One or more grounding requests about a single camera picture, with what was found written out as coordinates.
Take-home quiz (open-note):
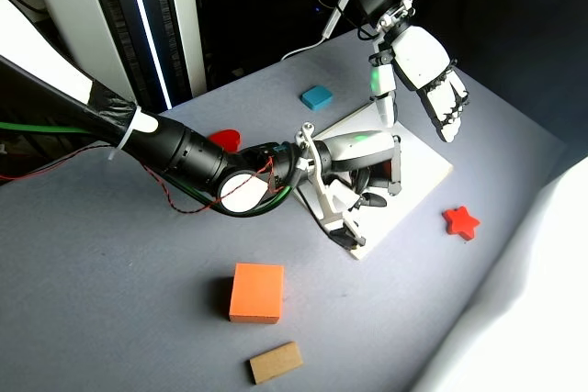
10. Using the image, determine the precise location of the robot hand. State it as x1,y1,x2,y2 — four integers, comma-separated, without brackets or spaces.
315,130,403,249
368,24,471,144

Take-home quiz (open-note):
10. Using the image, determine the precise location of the red heart block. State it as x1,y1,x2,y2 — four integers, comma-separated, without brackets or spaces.
207,129,243,154

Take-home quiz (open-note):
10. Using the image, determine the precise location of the white column with black strips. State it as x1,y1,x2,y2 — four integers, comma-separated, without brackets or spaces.
17,0,208,111

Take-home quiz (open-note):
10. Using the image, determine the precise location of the grey table cloth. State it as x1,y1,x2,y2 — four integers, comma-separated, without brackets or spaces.
0,28,569,392

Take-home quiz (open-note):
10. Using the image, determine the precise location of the orange rectangular block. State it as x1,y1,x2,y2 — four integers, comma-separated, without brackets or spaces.
228,262,286,325

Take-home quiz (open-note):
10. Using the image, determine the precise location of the red star block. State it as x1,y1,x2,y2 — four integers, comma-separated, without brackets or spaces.
441,206,481,241

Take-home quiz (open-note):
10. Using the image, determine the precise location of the tan wooden block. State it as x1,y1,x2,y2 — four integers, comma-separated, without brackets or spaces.
248,341,305,386

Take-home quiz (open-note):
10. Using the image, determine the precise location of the white adapter stick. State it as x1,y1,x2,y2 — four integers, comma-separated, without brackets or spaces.
322,0,352,40

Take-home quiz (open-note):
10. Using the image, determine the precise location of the blue rounded block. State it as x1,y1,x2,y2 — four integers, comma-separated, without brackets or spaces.
300,84,334,112

